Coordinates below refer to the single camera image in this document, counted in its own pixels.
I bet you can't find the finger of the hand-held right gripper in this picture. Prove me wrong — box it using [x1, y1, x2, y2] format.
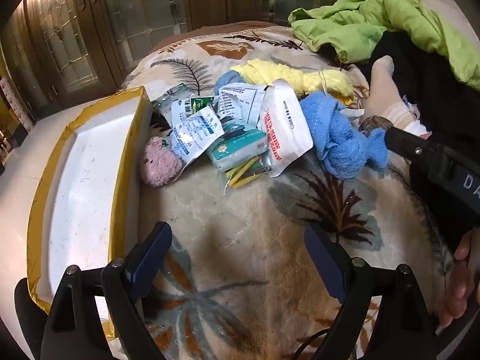
[384, 127, 434, 158]

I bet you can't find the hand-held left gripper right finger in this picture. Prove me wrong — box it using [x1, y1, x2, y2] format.
[304, 223, 437, 360]

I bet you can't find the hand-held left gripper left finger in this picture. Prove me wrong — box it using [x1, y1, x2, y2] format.
[39, 222, 173, 360]

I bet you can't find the grey knit sock roll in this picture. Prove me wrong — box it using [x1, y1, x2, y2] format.
[358, 116, 394, 134]

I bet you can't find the blue towel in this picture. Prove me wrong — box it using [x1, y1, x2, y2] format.
[300, 91, 389, 179]

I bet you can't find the pink fluffy sock roll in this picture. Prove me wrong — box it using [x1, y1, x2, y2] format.
[139, 137, 183, 187]

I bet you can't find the white box with yellow tape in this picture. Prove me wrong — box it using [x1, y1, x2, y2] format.
[27, 86, 154, 342]

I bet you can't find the large white red-print bag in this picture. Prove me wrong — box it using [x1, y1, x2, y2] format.
[259, 80, 314, 178]

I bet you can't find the yellow towel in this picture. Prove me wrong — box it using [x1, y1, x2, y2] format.
[230, 59, 355, 104]

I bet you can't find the clear bag of yellow sticks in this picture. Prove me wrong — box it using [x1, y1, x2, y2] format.
[224, 155, 276, 190]

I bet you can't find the white blue-print medicine packet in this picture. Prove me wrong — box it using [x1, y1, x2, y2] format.
[165, 106, 225, 166]

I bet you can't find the green tissue pack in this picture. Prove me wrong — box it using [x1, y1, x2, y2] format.
[207, 120, 269, 173]

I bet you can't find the white green medicine packet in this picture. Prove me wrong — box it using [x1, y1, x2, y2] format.
[170, 95, 220, 121]

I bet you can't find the landscape print packet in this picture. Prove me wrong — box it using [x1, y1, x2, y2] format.
[150, 82, 194, 121]

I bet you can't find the white text-print packet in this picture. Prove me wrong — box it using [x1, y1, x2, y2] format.
[218, 82, 271, 128]

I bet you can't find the light blue plush sock roll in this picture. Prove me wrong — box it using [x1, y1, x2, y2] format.
[214, 70, 244, 96]

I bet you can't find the person's right hand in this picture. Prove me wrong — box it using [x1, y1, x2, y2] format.
[437, 229, 480, 329]

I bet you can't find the person's foot in beige sock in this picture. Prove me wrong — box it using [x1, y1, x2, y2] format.
[360, 55, 432, 139]

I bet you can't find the black clothing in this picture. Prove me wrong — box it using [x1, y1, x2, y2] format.
[360, 30, 480, 151]

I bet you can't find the leaf print blanket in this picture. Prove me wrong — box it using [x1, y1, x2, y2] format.
[112, 26, 462, 360]

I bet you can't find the green jacket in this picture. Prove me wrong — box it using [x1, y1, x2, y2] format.
[289, 0, 480, 91]

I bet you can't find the wooden glass-panel cabinet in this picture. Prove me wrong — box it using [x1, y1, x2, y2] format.
[0, 0, 370, 109]

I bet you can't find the black cable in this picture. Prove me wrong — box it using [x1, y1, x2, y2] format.
[292, 328, 331, 360]

